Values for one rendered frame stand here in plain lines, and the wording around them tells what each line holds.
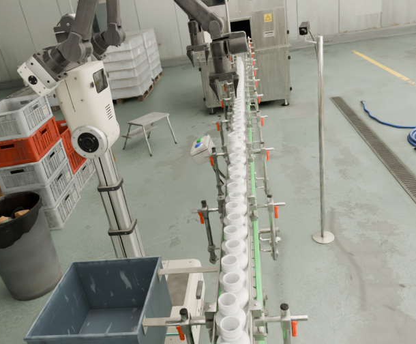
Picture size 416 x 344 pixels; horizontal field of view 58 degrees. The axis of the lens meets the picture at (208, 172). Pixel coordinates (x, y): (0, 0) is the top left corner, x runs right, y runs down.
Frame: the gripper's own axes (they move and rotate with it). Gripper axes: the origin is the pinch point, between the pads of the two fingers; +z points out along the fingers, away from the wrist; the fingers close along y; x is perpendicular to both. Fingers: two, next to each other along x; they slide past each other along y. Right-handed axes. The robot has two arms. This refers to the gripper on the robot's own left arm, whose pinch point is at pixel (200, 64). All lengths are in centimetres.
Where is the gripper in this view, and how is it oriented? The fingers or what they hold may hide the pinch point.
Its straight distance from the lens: 185.4
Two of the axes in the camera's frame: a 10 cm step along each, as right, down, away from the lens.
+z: 1.5, 8.9, 4.3
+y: -9.9, 1.0, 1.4
